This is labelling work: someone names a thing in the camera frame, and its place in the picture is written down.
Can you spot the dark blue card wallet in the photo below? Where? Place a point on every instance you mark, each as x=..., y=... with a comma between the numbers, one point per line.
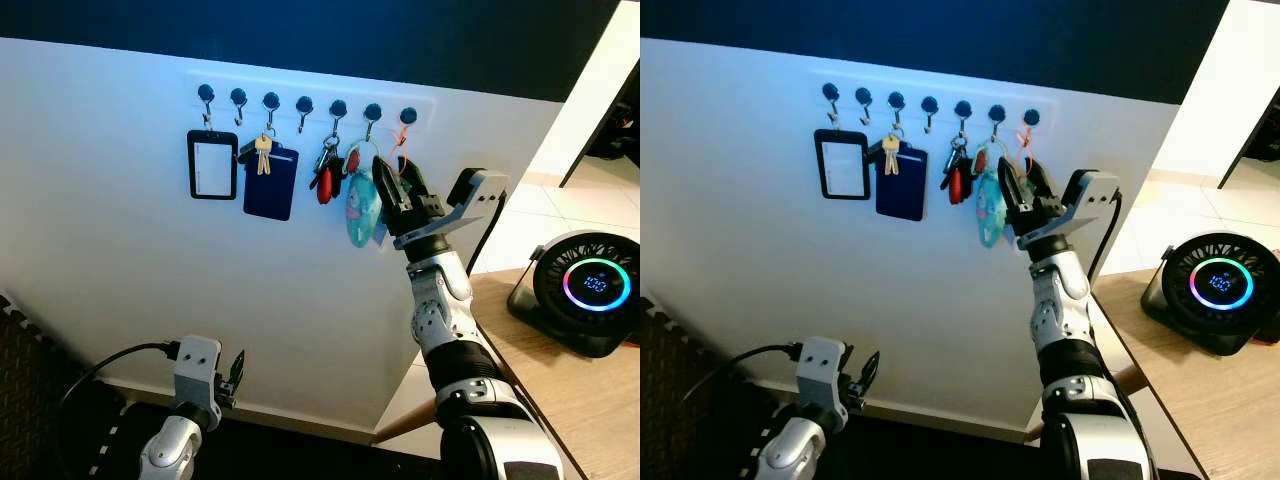
x=270, y=196
x=900, y=196

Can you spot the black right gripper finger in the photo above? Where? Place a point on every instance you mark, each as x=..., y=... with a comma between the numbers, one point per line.
x=415, y=188
x=390, y=200
x=1041, y=186
x=1016, y=205

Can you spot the black foam puzzle mat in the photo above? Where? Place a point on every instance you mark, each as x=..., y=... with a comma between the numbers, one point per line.
x=30, y=400
x=665, y=400

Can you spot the black badge holder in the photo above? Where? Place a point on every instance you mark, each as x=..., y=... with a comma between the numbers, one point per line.
x=818, y=165
x=191, y=165

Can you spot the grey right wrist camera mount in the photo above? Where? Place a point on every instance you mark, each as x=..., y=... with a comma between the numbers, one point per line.
x=478, y=192
x=1093, y=192

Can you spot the gold key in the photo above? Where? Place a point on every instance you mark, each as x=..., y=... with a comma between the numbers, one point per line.
x=890, y=152
x=263, y=151

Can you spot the black knob metal hook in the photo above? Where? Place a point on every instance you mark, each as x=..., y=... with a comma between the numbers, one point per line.
x=408, y=115
x=238, y=96
x=338, y=107
x=863, y=95
x=929, y=103
x=206, y=92
x=896, y=99
x=304, y=103
x=271, y=100
x=372, y=110
x=1031, y=116
x=997, y=112
x=831, y=91
x=963, y=107

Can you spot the key bunch with red fob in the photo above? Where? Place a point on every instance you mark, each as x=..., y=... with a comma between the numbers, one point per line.
x=955, y=187
x=324, y=187

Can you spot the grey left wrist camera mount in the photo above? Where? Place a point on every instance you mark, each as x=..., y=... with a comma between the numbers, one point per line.
x=820, y=365
x=195, y=365

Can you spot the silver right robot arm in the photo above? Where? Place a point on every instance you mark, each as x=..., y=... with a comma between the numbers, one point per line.
x=1062, y=320
x=440, y=320

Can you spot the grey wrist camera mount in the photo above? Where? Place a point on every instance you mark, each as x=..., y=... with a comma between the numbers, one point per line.
x=820, y=365
x=195, y=365
x=478, y=192
x=1093, y=192

